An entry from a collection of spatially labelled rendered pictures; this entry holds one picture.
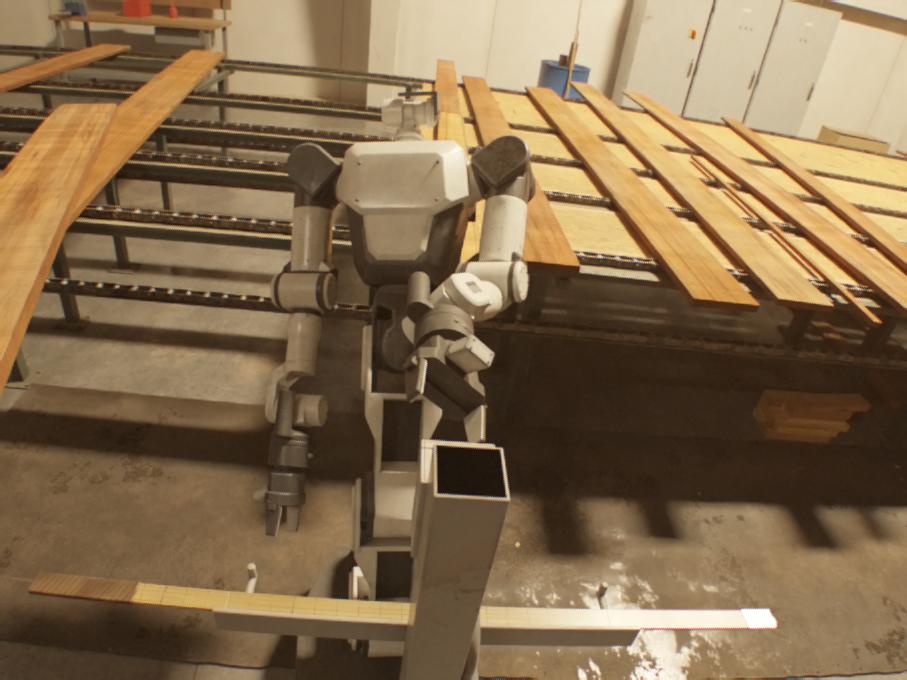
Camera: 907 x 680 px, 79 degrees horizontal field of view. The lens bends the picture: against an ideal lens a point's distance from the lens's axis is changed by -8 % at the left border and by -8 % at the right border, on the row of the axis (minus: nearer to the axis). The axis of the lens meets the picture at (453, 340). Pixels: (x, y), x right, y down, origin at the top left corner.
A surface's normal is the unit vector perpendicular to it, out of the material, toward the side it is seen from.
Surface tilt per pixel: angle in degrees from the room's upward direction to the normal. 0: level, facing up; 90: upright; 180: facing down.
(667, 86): 90
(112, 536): 0
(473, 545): 90
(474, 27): 91
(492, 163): 44
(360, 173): 57
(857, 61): 87
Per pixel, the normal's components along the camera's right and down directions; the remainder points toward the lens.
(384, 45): 0.01, 0.67
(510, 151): -0.22, -0.29
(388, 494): 0.17, -0.02
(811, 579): 0.12, -0.83
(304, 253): -0.14, -0.04
